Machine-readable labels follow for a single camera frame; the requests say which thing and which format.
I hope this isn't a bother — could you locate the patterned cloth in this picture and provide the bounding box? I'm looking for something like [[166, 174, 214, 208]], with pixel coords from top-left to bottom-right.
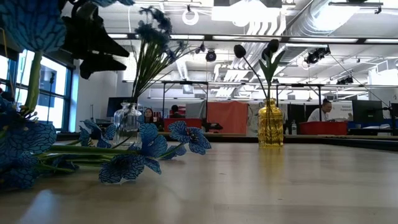
[[248, 102, 261, 138]]

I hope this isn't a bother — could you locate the black fabric tulip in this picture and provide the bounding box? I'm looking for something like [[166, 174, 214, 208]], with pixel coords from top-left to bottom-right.
[[233, 44, 269, 101]]

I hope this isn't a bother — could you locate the dark blue flower bunch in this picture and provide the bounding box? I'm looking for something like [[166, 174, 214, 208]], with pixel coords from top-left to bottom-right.
[[131, 5, 201, 105]]

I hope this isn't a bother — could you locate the black light stand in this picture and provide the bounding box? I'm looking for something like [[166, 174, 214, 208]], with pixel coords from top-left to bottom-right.
[[45, 72, 57, 126]]

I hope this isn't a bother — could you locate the black ceiling spotlight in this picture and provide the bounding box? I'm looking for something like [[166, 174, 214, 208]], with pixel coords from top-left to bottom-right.
[[205, 49, 218, 63]]

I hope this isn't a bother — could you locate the person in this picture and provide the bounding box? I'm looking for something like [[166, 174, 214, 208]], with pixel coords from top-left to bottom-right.
[[143, 107, 157, 126], [307, 98, 333, 123], [170, 104, 182, 119]]

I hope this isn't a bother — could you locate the silver ventilation duct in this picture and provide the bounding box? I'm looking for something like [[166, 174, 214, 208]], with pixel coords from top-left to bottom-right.
[[274, 0, 358, 65]]

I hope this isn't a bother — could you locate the white sign board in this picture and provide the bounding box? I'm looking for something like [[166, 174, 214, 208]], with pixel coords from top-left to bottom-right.
[[330, 101, 354, 122]]

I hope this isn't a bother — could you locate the overhead LED light bar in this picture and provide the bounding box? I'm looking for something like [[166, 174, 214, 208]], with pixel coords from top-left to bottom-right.
[[107, 32, 398, 45]]

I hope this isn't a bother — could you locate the white ring lamp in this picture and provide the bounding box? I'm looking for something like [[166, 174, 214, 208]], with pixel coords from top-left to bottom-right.
[[181, 9, 200, 27]]

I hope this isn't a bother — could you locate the clear glass vase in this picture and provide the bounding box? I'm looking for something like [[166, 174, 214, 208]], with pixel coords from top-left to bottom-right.
[[112, 101, 143, 147]]

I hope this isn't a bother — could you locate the long wooden workbench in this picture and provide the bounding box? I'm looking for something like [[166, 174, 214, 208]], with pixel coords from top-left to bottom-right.
[[158, 131, 398, 152]]

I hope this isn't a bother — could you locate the yellow glass vase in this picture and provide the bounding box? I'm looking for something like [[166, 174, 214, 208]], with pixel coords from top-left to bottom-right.
[[257, 98, 285, 148]]

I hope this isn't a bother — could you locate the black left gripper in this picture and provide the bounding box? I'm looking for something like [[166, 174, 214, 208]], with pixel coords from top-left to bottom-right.
[[62, 2, 130, 80]]

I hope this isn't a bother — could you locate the black spotlight cluster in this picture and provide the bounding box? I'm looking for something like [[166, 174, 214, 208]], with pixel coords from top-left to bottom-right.
[[304, 46, 331, 65]]

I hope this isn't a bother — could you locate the black metal station frame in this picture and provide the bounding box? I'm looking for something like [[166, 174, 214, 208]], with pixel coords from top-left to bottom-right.
[[161, 80, 210, 110], [275, 83, 322, 106]]

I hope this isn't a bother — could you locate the orange cloth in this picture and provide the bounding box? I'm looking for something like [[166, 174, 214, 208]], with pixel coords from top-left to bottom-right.
[[207, 100, 249, 135]]

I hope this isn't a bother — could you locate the grey panel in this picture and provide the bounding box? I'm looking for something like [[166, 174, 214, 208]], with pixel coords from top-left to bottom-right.
[[185, 100, 208, 119]]

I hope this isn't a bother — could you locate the long red plastic bin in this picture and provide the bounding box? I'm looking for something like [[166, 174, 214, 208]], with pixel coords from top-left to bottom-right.
[[298, 121, 349, 136]]

